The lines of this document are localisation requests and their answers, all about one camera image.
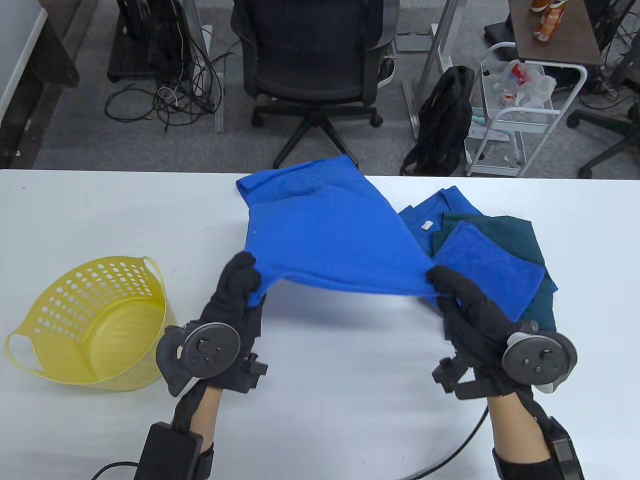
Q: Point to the black backpack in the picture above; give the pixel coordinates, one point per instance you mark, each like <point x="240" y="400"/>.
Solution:
<point x="445" y="125"/>

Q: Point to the yellow perforated laundry basket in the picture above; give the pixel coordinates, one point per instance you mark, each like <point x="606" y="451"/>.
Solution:
<point x="125" y="345"/>

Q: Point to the dark wooden desk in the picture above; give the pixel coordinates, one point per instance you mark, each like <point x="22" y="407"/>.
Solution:
<point x="45" y="65"/>

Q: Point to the grey desk foot plate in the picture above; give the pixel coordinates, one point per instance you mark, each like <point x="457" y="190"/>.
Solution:
<point x="412" y="42"/>

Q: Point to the white metal utility cart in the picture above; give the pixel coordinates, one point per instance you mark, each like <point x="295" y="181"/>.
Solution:
<point x="525" y="125"/>

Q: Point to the black box wrist camera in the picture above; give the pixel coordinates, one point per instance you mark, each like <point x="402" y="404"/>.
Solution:
<point x="167" y="452"/>

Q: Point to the white plastic bag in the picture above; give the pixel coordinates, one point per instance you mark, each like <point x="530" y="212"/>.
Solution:
<point x="530" y="85"/>

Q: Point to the black mesh office chair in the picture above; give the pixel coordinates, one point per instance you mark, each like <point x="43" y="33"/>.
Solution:
<point x="310" y="75"/>

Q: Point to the brown side table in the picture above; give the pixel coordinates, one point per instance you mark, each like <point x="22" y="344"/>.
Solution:
<point x="570" y="35"/>

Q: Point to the black glove bracket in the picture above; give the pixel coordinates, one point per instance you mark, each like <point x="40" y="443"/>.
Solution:
<point x="460" y="377"/>
<point x="254" y="372"/>

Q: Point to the white desk leg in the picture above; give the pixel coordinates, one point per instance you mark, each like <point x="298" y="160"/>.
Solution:
<point x="218" y="100"/>

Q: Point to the orange bottle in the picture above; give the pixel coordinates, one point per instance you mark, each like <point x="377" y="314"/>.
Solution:
<point x="549" y="22"/>
<point x="540" y="5"/>

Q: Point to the person's left hand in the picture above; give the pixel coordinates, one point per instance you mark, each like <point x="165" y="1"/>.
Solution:
<point x="230" y="300"/>

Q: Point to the silver metal desk leg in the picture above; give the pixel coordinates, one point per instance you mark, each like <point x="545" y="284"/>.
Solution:
<point x="435" y="55"/>

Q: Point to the person's right forearm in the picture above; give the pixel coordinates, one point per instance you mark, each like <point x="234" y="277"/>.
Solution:
<point x="515" y="430"/>

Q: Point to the person's left forearm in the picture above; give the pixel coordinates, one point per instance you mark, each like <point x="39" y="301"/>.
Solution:
<point x="207" y="415"/>

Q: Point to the teal shorts clothes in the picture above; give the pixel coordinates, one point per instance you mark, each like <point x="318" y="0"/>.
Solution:
<point x="520" y="235"/>

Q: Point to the black computer cabinet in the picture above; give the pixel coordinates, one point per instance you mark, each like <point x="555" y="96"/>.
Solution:
<point x="145" y="45"/>

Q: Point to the grey white handheld controller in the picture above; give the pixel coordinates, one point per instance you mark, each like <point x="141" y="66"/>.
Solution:
<point x="540" y="357"/>
<point x="210" y="350"/>

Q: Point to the blue towel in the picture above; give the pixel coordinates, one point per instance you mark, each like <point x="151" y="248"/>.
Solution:
<point x="325" y="230"/>
<point x="490" y="270"/>

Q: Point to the blue t-shirt clothes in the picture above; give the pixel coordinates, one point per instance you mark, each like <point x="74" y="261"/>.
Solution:
<point x="450" y="205"/>

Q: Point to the black swivel chair base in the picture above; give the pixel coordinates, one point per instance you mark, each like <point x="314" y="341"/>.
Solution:
<point x="607" y="130"/>

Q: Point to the person's right hand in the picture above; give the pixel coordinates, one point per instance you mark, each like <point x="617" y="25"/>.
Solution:
<point x="470" y="320"/>

